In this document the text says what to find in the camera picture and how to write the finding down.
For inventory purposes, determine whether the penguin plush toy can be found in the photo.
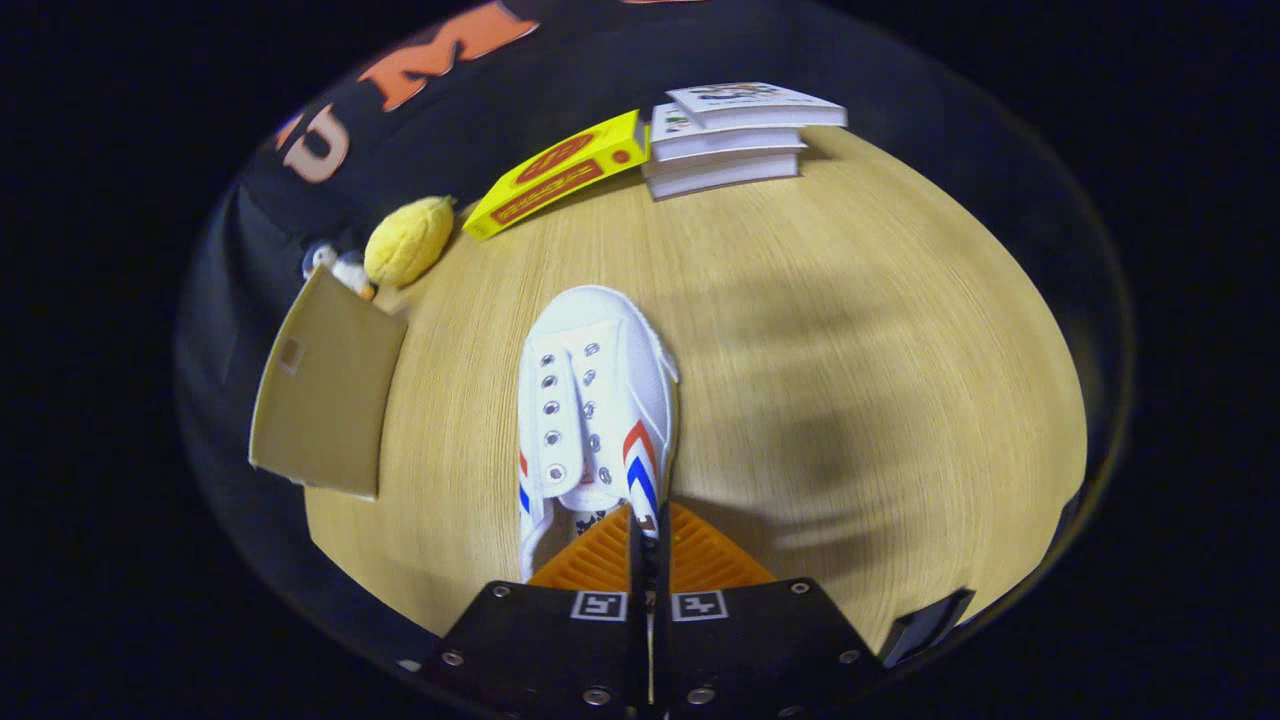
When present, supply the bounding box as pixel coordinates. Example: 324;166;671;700
302;243;376;301

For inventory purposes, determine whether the beige storage box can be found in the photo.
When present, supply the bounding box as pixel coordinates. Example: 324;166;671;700
248;266;409;501

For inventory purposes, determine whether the thick plain white book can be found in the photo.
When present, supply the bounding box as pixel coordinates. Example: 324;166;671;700
640;150;807;202

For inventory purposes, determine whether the yellow book with red circle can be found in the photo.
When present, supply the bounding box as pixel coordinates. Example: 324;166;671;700
462;109;651;242

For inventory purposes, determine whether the yellow plush ball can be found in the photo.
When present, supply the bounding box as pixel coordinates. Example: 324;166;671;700
363;196;457;288

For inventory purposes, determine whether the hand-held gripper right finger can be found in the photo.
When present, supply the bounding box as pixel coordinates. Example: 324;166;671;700
655;503;891;720

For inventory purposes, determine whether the white canvas shoe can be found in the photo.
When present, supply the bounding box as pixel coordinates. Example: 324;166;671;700
517;285;681;584

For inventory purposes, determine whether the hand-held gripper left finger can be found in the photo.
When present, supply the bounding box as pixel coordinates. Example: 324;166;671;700
420;503;651;720

